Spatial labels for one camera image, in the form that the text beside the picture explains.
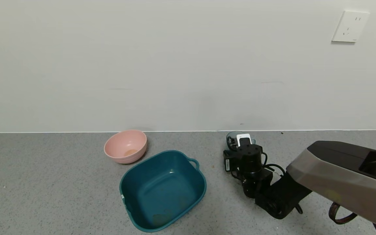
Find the pink ribbed bowl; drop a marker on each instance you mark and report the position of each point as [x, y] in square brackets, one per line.
[124, 147]

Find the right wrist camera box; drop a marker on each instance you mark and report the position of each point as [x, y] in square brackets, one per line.
[243, 139]

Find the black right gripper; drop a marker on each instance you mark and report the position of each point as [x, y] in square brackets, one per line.
[227, 164]

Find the teal plastic basin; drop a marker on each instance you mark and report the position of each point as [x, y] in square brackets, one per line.
[162, 192]

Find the white wall socket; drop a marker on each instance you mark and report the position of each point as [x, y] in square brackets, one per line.
[350, 26]

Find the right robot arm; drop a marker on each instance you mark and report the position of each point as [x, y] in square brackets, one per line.
[338, 176]

